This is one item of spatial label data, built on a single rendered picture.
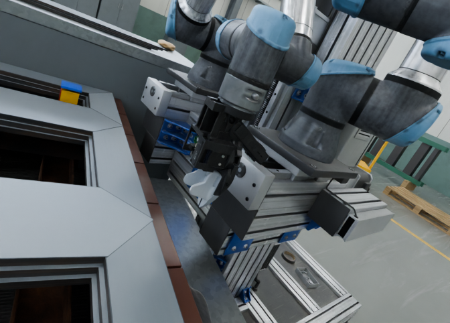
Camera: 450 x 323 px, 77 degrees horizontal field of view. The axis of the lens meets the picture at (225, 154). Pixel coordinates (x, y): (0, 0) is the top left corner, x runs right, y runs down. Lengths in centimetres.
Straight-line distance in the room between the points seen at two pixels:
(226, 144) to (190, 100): 55
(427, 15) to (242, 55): 24
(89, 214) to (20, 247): 12
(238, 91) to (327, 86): 30
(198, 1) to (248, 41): 51
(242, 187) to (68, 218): 33
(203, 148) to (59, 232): 25
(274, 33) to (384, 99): 33
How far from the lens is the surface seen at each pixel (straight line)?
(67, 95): 106
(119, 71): 127
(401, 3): 47
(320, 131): 70
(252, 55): 45
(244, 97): 45
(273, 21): 45
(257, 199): 62
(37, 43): 125
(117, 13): 943
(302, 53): 61
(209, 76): 103
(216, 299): 73
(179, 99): 98
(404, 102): 70
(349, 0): 49
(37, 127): 84
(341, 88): 70
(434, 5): 47
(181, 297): 50
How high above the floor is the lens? 119
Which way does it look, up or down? 19 degrees down
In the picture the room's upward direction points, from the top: 24 degrees clockwise
